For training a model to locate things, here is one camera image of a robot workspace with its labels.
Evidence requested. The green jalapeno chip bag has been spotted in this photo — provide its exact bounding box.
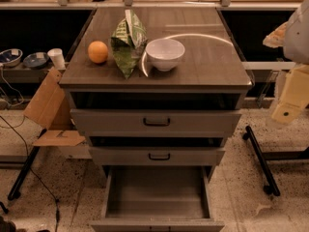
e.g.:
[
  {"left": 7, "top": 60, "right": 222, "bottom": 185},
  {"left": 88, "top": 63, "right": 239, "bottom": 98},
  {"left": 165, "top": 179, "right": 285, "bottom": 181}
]
[{"left": 110, "top": 10, "right": 148, "bottom": 79}]

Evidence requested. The grey drawer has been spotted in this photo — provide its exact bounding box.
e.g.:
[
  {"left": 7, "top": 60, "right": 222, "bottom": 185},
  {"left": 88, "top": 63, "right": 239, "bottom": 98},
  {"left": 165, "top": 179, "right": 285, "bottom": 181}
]
[
  {"left": 91, "top": 166, "right": 224, "bottom": 232},
  {"left": 70, "top": 109, "right": 240, "bottom": 137},
  {"left": 89, "top": 147, "right": 225, "bottom": 166}
]

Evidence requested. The white paper cup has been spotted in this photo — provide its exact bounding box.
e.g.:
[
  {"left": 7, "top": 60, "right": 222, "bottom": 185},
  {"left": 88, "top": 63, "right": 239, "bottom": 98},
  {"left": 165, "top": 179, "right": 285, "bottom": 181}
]
[{"left": 47, "top": 48, "right": 66, "bottom": 70}]

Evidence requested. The white ceramic bowl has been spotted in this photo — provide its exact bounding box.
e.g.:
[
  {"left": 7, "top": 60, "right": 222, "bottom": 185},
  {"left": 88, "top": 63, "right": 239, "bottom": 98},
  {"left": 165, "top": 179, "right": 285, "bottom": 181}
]
[{"left": 146, "top": 39, "right": 185, "bottom": 72}]

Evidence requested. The dark blue bowl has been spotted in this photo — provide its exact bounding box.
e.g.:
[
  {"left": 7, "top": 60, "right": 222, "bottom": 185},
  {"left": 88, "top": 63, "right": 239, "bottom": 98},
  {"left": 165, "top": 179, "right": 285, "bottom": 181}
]
[{"left": 23, "top": 52, "right": 49, "bottom": 70}]

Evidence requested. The grey drawer cabinet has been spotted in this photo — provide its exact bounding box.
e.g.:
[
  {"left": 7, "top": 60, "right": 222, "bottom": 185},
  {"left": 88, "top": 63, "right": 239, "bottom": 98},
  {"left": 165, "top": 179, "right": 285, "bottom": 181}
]
[{"left": 60, "top": 7, "right": 251, "bottom": 232}]

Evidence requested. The black right table leg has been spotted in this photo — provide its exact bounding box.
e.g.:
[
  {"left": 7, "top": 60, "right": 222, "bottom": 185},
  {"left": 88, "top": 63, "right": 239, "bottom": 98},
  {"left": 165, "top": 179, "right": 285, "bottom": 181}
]
[{"left": 242, "top": 126, "right": 309, "bottom": 196}]

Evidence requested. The black table leg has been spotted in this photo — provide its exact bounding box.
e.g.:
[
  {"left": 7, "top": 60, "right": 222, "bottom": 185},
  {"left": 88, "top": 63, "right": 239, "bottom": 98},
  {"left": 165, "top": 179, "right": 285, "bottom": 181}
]
[
  {"left": 242, "top": 126, "right": 309, "bottom": 196},
  {"left": 8, "top": 133, "right": 40, "bottom": 201}
]

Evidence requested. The light patterned bowl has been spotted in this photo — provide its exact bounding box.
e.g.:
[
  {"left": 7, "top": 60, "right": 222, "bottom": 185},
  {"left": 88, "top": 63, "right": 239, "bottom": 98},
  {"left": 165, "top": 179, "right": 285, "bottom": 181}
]
[{"left": 0, "top": 48, "right": 23, "bottom": 68}]

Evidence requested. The top grey drawer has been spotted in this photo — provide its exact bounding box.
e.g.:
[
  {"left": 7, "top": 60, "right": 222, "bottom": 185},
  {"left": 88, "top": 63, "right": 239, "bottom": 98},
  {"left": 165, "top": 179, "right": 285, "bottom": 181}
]
[{"left": 70, "top": 109, "right": 240, "bottom": 137}]

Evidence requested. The black left table leg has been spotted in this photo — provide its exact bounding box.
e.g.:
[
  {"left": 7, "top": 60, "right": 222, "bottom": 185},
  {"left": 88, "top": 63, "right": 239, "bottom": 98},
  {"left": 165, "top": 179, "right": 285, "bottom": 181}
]
[{"left": 8, "top": 133, "right": 40, "bottom": 201}]

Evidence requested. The orange fruit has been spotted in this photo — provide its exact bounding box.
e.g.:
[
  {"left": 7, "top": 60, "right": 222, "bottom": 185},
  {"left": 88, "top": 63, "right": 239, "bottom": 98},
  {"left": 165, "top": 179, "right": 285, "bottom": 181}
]
[{"left": 88, "top": 41, "right": 108, "bottom": 64}]

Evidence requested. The brown cardboard box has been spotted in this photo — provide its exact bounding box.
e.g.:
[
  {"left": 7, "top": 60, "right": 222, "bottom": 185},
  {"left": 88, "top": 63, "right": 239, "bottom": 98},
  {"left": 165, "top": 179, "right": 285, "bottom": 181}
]
[{"left": 24, "top": 68, "right": 85, "bottom": 147}]

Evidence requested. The middle grey drawer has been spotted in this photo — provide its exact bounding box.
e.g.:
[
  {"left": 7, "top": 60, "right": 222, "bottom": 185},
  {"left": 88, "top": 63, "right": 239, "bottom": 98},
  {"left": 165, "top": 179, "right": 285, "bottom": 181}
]
[{"left": 89, "top": 147, "right": 225, "bottom": 166}]

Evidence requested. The black floor cable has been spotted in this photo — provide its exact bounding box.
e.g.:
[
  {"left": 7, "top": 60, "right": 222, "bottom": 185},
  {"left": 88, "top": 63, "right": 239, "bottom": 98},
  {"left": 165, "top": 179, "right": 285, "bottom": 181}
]
[{"left": 0, "top": 113, "right": 61, "bottom": 232}]

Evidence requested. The bottom grey drawer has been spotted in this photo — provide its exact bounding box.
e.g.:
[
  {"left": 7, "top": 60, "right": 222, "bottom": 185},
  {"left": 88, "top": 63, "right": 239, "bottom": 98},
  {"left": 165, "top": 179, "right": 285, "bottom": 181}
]
[{"left": 91, "top": 166, "right": 224, "bottom": 232}]

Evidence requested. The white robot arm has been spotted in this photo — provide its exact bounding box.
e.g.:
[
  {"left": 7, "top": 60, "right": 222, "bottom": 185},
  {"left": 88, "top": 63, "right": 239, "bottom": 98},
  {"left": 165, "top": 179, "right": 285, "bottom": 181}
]
[{"left": 263, "top": 0, "right": 309, "bottom": 125}]

